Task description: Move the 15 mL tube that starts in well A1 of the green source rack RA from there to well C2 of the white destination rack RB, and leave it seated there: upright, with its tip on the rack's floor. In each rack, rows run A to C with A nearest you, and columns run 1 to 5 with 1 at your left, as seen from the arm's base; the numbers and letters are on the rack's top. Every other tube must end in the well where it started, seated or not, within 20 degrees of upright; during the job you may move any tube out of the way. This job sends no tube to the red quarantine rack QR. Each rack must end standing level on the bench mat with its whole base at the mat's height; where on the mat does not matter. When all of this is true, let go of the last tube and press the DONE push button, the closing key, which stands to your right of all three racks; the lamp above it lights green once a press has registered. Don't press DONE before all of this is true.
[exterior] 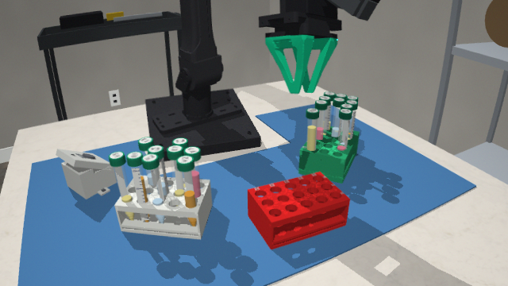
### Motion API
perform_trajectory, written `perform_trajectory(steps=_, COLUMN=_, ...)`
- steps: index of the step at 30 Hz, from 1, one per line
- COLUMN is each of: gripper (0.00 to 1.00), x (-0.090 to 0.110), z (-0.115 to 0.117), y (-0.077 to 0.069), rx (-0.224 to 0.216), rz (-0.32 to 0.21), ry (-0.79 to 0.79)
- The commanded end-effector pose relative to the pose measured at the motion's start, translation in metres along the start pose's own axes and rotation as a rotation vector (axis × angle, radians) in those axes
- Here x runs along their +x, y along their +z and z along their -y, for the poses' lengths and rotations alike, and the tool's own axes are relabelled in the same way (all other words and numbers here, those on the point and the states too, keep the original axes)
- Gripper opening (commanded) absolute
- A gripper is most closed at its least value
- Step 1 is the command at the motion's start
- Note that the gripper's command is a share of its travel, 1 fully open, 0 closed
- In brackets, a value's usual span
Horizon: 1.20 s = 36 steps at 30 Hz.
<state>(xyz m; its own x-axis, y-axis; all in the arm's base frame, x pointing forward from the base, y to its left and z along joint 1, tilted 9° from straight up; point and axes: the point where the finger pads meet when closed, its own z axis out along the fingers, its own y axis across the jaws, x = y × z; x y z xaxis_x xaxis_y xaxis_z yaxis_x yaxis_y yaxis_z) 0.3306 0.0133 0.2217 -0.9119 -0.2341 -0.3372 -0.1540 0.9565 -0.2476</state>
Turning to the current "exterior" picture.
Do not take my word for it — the green tube rack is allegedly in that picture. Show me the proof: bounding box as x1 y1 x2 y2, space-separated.
298 126 360 184

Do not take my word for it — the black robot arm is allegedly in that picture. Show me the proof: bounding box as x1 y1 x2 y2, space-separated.
152 0 380 134

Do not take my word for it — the blue bench mat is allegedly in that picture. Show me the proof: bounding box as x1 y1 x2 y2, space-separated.
17 104 476 286

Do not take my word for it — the white test tube rack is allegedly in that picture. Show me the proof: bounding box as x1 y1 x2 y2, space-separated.
114 176 212 240

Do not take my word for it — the red tube rack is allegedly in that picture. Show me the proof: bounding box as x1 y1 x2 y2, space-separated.
248 172 350 249

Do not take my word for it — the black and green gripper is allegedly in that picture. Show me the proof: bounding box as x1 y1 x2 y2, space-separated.
259 0 342 94

